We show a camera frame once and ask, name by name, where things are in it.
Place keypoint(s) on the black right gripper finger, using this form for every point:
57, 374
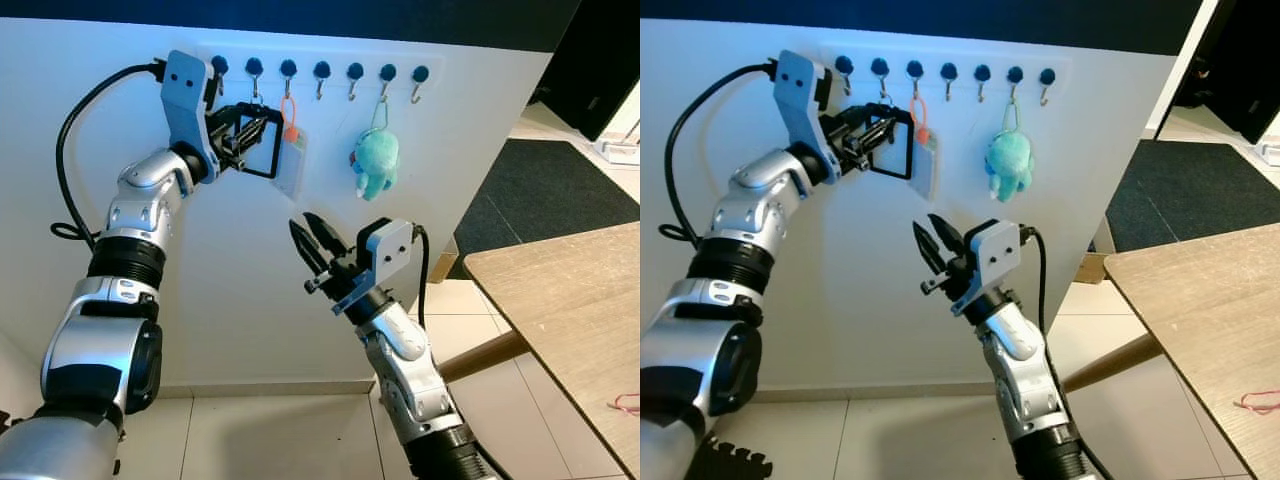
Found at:
308, 248
931, 248
952, 243
328, 242

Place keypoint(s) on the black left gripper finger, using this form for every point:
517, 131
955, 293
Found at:
256, 143
880, 120
874, 144
262, 118

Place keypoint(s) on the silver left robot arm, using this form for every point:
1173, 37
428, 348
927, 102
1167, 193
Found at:
760, 195
130, 200

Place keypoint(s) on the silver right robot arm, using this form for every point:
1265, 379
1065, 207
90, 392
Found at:
1020, 385
405, 380

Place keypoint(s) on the blue knob metal hook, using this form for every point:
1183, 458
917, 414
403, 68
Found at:
355, 71
288, 67
914, 69
220, 66
982, 73
879, 67
254, 67
322, 69
844, 65
1015, 74
1047, 76
387, 71
421, 73
948, 71

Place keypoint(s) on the wooden table leg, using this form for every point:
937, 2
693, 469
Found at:
490, 355
1115, 362

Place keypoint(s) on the dark floor rug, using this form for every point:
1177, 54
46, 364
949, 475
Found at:
1190, 190
550, 195

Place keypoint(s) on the white floor stand base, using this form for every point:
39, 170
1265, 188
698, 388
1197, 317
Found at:
1270, 152
620, 148

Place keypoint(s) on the wooden table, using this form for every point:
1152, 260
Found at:
1210, 310
580, 310

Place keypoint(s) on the black cabinet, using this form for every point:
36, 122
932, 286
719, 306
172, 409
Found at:
1235, 60
595, 60

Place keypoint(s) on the black interlocking foam mat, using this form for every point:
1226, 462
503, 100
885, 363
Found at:
3, 420
730, 462

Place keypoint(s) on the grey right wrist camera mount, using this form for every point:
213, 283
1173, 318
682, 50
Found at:
1003, 252
390, 250

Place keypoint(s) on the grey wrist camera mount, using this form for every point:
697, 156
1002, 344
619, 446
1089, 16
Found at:
390, 250
797, 100
185, 95
1003, 252

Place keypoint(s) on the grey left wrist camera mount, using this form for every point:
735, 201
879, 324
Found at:
797, 100
185, 95

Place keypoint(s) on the white hook rail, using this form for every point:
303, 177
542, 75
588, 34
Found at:
305, 52
930, 54

